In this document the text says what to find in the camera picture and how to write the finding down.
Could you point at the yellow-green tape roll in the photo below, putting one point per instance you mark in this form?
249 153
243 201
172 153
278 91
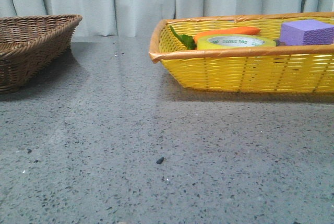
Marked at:
226 41

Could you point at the orange toy carrot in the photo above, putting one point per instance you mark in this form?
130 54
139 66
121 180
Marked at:
190 42

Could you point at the yellow woven basket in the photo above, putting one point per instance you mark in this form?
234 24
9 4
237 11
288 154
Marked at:
282 69

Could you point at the purple foam cube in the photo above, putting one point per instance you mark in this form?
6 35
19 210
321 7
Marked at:
306 32

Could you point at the brown wicker basket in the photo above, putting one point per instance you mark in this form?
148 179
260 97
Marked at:
29 43

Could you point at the small black debris chip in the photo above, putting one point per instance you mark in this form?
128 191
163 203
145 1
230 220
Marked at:
159 161

